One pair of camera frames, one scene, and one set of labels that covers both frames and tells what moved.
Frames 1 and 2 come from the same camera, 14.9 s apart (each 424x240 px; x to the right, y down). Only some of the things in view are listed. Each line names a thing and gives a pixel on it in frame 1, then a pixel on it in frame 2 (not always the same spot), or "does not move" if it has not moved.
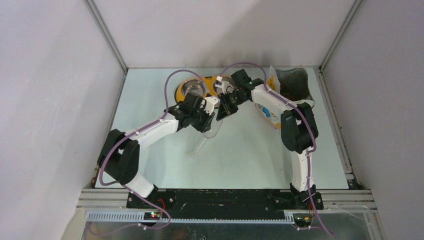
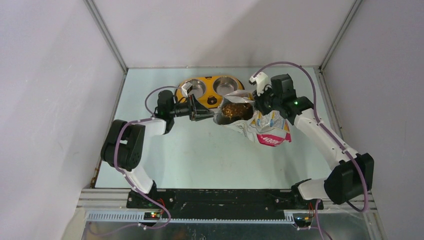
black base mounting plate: x=225 y=200 does not move
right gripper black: x=225 y=109 → x=258 y=101
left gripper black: x=206 y=125 → x=198 y=111
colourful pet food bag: x=291 y=84 → x=238 y=109
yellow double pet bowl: x=195 y=85 does not move
